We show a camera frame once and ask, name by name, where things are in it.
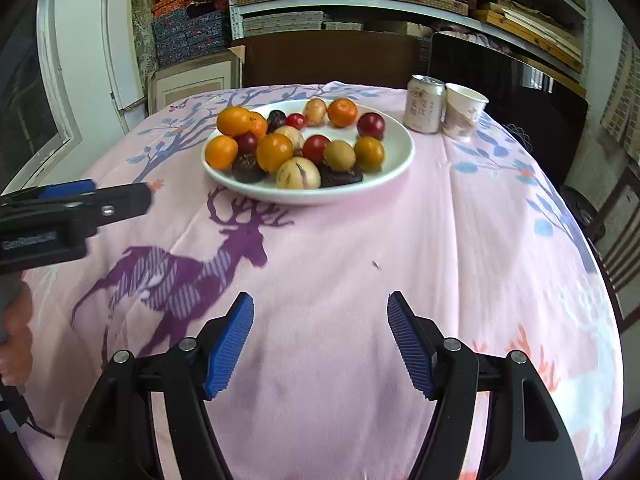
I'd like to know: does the hidden small orange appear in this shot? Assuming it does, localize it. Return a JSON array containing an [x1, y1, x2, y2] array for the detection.
[[205, 134, 239, 171]]

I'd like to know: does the smooth orange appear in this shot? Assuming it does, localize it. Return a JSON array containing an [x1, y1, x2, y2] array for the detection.
[[256, 133, 293, 174], [216, 106, 250, 136]]

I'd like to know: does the small dark purple fruit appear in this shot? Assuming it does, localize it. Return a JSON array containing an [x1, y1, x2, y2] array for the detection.
[[267, 110, 286, 133]]

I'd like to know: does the cream striped melon fruit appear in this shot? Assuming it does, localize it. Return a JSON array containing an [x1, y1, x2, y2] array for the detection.
[[276, 156, 321, 191]]

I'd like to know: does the small red tomato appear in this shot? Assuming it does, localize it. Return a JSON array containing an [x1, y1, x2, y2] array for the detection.
[[285, 113, 307, 131]]

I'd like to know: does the large dark mangosteen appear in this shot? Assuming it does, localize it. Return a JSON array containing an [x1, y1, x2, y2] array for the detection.
[[302, 134, 330, 165]]

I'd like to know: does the tan brown round fruit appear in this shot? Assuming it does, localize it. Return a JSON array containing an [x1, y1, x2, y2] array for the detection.
[[323, 140, 356, 172]]

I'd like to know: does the yellow orange round fruit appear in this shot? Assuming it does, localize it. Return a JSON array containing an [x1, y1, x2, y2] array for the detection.
[[354, 136, 385, 172]]

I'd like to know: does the dark red apple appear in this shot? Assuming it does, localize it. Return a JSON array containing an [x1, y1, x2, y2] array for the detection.
[[357, 112, 386, 141]]

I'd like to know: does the large dark red plum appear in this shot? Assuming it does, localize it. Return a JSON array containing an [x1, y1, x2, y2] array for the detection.
[[234, 131, 259, 155]]

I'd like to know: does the large textured orange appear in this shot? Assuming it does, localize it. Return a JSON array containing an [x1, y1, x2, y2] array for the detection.
[[248, 112, 268, 140]]

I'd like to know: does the left hand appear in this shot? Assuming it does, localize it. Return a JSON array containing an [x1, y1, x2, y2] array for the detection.
[[0, 282, 34, 387]]

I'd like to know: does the dark mangosteen left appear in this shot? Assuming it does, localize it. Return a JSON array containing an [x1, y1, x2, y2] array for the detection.
[[231, 153, 267, 183]]

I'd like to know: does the framed picture board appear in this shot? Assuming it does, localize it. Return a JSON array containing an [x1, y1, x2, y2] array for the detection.
[[148, 46, 245, 114]]

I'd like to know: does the beige round fruit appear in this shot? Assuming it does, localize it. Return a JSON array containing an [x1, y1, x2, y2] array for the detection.
[[274, 126, 305, 152]]

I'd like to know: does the pink deer tablecloth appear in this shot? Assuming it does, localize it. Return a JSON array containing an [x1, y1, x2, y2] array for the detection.
[[21, 82, 623, 479]]

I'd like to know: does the dark mangosteen right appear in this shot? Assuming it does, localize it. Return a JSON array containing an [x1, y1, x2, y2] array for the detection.
[[319, 165, 362, 188]]

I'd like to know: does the dark wooden chair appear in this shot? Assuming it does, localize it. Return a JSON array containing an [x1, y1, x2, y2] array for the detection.
[[561, 167, 639, 335]]

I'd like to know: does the small orange mandarin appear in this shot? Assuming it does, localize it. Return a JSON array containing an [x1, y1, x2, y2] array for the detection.
[[326, 98, 359, 128]]

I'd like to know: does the white oval plate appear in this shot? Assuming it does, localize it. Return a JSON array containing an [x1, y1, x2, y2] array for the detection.
[[201, 98, 416, 205]]

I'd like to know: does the dark wooden cabinet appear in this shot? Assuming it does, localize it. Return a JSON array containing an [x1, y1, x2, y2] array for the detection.
[[233, 30, 427, 89]]

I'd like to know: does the pink drink can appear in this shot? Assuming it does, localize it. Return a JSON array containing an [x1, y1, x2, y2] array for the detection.
[[402, 75, 446, 134]]

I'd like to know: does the white paper cup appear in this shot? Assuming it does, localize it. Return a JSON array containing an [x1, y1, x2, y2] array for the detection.
[[442, 82, 489, 141]]

